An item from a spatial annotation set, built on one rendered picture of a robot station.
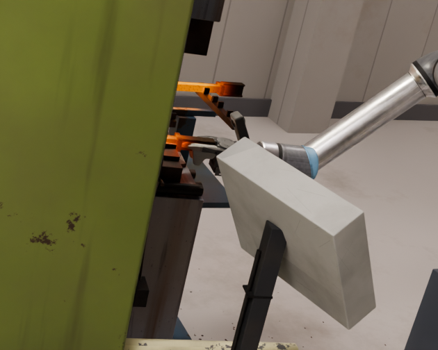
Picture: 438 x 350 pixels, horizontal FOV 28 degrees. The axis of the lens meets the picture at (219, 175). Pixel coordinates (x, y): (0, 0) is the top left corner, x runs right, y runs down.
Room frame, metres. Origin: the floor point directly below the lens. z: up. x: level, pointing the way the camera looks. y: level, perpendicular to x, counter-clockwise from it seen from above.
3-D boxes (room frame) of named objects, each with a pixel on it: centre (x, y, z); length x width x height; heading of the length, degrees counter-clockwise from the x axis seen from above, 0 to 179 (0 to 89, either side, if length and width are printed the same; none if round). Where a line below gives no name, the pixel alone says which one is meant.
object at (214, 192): (2.61, 0.15, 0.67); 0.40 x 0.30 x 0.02; 28
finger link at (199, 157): (2.08, 0.06, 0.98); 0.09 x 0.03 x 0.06; 112
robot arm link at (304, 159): (2.19, -0.19, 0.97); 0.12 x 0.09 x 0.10; 109
